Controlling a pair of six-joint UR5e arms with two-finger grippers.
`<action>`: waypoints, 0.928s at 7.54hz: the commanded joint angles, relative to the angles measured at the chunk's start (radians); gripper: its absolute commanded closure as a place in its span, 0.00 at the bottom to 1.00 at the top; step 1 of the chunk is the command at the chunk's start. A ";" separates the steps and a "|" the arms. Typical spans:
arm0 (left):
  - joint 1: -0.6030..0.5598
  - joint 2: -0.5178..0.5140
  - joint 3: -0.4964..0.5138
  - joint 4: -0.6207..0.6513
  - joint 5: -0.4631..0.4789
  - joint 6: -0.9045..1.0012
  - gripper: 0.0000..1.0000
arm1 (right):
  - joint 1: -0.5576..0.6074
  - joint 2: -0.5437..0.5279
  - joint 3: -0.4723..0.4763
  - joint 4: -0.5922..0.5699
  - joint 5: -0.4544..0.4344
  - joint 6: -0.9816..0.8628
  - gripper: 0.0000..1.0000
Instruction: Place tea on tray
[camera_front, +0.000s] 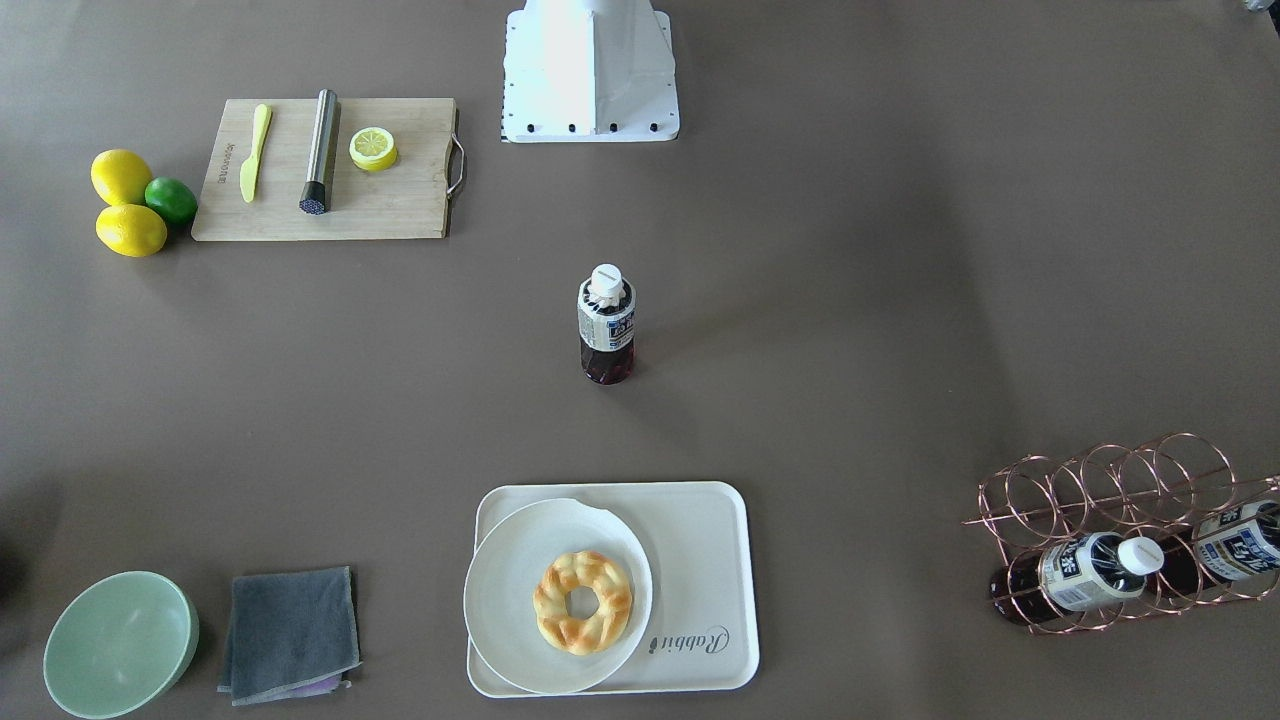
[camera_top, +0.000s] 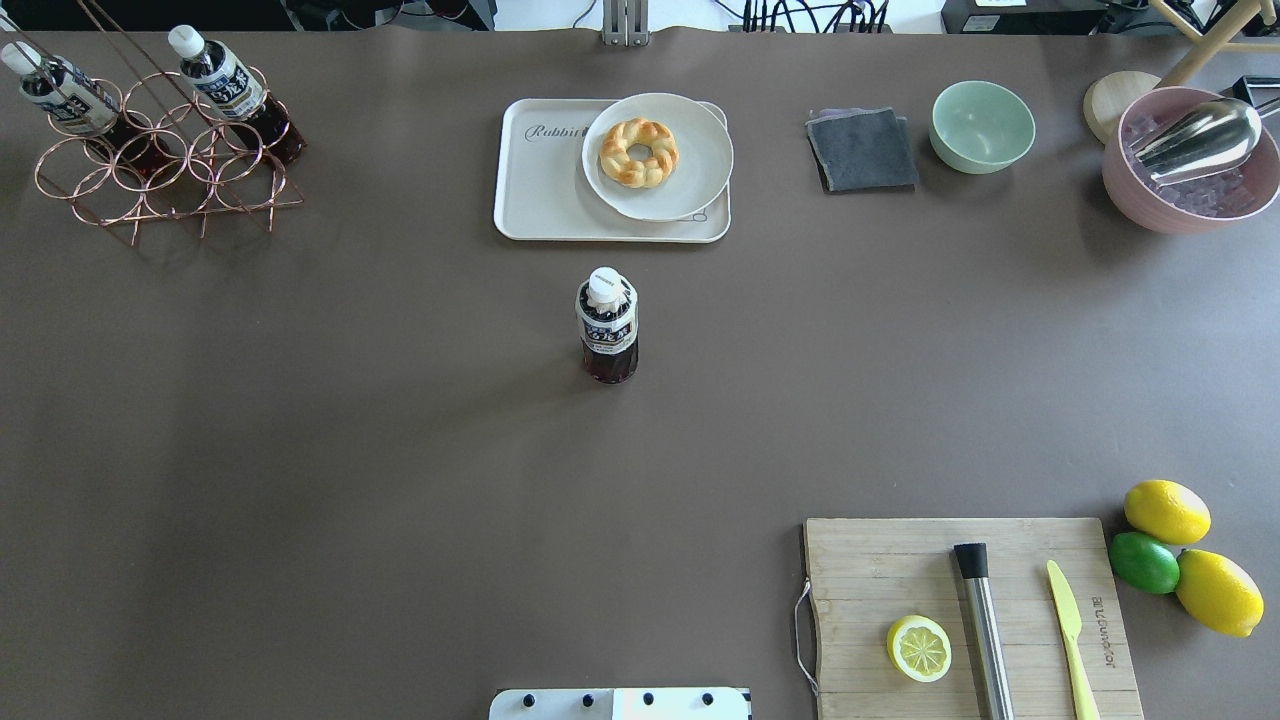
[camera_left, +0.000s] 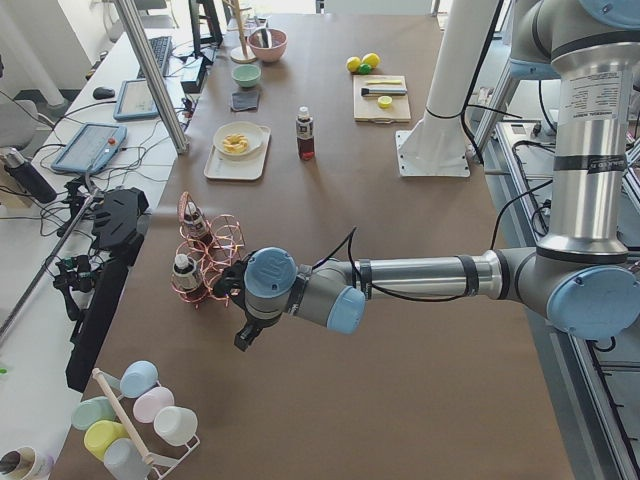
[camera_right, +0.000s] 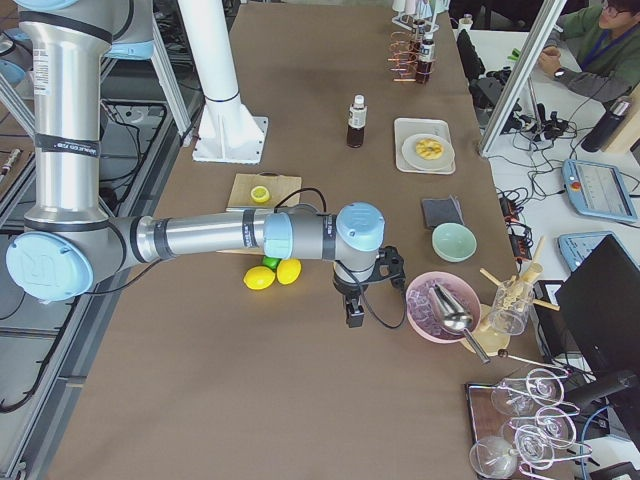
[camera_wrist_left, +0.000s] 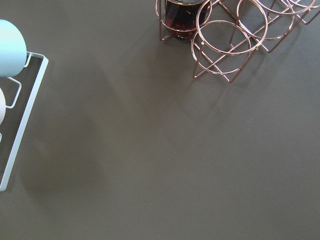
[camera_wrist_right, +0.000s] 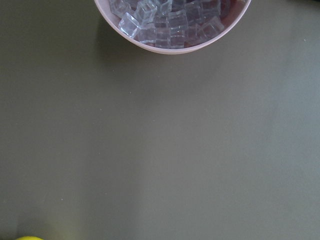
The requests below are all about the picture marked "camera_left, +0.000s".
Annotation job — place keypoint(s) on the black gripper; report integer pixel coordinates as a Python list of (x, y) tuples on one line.
[(231, 280)]

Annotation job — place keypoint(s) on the tea bottle white cap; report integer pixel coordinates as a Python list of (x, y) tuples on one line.
[(305, 134)]

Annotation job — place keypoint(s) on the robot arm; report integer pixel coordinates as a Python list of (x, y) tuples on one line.
[(576, 276)]

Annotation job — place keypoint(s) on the tea bottle lower front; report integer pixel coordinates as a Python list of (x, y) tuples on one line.
[(186, 274)]

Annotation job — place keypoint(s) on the tea bottle rear top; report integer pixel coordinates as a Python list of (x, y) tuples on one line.
[(196, 224)]

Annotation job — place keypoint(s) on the cream serving tray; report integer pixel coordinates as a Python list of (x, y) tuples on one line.
[(238, 166)]

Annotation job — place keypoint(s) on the pink cup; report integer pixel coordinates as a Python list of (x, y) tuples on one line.
[(148, 405)]

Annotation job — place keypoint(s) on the white cup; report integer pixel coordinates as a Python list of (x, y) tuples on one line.
[(176, 425)]

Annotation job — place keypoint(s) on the blue cup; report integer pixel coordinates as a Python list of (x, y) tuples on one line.
[(138, 378)]

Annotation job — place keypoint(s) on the white cup rack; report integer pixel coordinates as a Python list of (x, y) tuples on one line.
[(162, 457)]

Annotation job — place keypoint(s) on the green cup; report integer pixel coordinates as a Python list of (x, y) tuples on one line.
[(90, 411)]

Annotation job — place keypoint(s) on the grey cup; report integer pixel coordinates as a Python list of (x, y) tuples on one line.
[(124, 462)]

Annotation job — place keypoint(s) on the yellow cup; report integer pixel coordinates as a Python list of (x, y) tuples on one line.
[(101, 434)]

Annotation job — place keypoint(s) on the white plate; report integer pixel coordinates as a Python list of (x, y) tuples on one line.
[(252, 131)]

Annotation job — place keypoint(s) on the grey folded cloth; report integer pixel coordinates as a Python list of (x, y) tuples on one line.
[(244, 100)]

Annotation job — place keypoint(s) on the near teach pendant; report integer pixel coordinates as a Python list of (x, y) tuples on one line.
[(91, 149)]

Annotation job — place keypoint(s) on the teach pendant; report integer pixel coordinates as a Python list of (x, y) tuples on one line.
[(135, 101), (91, 149)]

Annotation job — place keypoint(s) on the far teach pendant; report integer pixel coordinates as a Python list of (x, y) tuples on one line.
[(135, 101)]

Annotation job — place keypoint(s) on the green ceramic bowl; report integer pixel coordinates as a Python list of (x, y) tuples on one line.
[(246, 75)]

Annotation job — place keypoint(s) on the black water bottle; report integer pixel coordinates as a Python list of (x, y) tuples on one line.
[(26, 175)]

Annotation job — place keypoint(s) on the half lemon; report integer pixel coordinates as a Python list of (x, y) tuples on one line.
[(384, 102)]

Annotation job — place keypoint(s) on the metal cylinder tool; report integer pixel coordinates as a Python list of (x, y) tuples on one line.
[(383, 91)]

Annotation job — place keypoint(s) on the wooden cutting board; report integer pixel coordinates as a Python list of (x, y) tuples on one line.
[(365, 109)]

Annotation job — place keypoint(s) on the wooden mug tree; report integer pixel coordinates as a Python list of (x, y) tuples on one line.
[(241, 54)]

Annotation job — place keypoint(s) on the black computer mouse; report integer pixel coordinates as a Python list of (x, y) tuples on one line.
[(101, 93)]

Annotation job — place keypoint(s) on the yellow plastic knife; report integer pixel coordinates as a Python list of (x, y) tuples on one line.
[(384, 81)]

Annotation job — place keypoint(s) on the pink bowl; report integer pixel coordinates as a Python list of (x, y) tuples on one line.
[(273, 54)]

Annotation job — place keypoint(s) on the green lime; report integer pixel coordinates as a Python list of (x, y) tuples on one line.
[(364, 69)]

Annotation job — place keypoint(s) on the black keyboard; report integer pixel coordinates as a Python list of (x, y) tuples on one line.
[(161, 48)]

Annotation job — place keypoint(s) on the metal scoop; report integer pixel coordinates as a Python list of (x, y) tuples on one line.
[(261, 38)]

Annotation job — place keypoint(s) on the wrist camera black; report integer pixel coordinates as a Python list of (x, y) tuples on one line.
[(231, 285)]

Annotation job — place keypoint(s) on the copper wire bottle rack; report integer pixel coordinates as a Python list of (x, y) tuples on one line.
[(224, 249)]

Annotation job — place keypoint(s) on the black camera stand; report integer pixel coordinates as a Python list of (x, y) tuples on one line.
[(116, 229)]

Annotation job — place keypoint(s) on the braided ring donut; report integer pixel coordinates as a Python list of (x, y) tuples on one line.
[(236, 143)]

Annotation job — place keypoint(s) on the aluminium frame post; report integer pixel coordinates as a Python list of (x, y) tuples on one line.
[(134, 29)]

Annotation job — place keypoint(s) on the white pedestal column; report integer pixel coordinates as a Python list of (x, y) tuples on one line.
[(437, 144)]

